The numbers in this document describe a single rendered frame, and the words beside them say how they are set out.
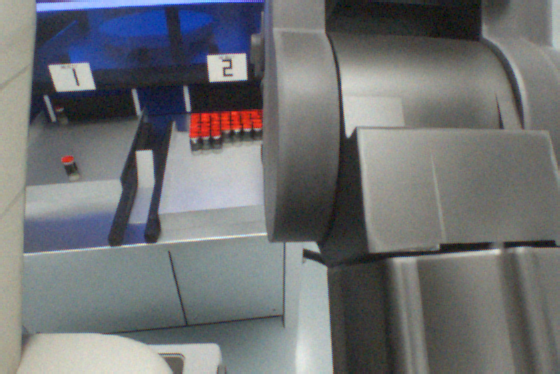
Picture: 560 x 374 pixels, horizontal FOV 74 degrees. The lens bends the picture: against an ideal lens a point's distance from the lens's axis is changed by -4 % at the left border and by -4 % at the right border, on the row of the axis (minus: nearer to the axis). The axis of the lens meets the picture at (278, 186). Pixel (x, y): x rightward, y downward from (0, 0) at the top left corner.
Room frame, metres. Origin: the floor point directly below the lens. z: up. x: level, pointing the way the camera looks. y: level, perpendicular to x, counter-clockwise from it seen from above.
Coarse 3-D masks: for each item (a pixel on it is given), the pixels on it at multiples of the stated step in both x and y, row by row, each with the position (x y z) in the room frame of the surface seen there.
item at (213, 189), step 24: (168, 168) 0.61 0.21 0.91; (192, 168) 0.65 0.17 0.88; (216, 168) 0.65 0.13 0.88; (240, 168) 0.65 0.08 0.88; (168, 192) 0.56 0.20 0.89; (192, 192) 0.57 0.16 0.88; (216, 192) 0.57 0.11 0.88; (240, 192) 0.57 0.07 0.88; (168, 216) 0.47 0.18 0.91; (192, 216) 0.48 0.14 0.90; (216, 216) 0.48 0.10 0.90; (240, 216) 0.49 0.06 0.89; (264, 216) 0.49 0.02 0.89
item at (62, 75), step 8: (64, 64) 0.80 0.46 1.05; (72, 64) 0.80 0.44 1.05; (80, 64) 0.81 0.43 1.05; (88, 64) 0.81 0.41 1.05; (56, 72) 0.80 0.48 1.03; (64, 72) 0.80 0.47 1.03; (72, 72) 0.80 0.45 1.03; (80, 72) 0.81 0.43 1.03; (88, 72) 0.81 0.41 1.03; (56, 80) 0.80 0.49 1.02; (64, 80) 0.80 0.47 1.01; (72, 80) 0.80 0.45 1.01; (80, 80) 0.81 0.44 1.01; (88, 80) 0.81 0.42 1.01; (56, 88) 0.80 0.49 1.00; (64, 88) 0.80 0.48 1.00; (72, 88) 0.80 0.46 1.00; (80, 88) 0.80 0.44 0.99; (88, 88) 0.81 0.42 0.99
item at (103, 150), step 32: (32, 128) 0.79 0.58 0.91; (64, 128) 0.83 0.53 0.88; (96, 128) 0.83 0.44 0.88; (128, 128) 0.83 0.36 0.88; (32, 160) 0.68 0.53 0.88; (96, 160) 0.68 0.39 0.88; (128, 160) 0.64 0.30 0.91; (32, 192) 0.54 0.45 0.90; (64, 192) 0.55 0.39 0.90; (96, 192) 0.56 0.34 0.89
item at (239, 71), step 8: (208, 56) 0.84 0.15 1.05; (216, 56) 0.85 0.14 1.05; (224, 56) 0.85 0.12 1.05; (232, 56) 0.85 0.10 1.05; (240, 56) 0.85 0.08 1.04; (208, 64) 0.84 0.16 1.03; (216, 64) 0.85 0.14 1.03; (224, 64) 0.85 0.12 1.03; (240, 64) 0.85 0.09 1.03; (216, 72) 0.85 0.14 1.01; (232, 72) 0.85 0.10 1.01; (240, 72) 0.85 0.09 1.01; (216, 80) 0.85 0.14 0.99; (224, 80) 0.85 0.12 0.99
